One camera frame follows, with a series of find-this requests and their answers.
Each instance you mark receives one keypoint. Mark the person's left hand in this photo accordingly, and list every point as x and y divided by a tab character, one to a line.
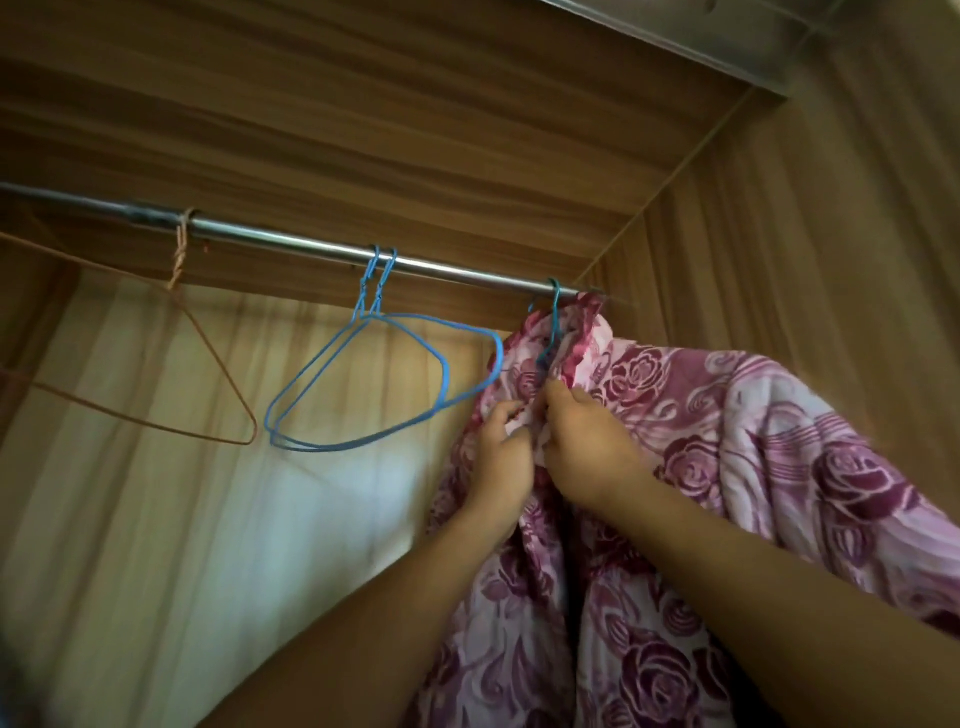
502	480

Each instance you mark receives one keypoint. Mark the person's right hand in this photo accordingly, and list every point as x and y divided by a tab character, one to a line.
592	457

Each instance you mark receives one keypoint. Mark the pink floral jacket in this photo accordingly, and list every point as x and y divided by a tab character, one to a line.
712	420

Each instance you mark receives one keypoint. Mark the wooden wardrobe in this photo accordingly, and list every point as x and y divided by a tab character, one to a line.
375	112

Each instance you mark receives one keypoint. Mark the person's left forearm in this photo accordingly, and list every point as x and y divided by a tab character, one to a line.
375	637

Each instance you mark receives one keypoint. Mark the person's right forearm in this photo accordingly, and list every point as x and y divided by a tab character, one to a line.
787	615

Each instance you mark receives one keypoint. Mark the metal closet rod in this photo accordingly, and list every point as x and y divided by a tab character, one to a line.
285	241

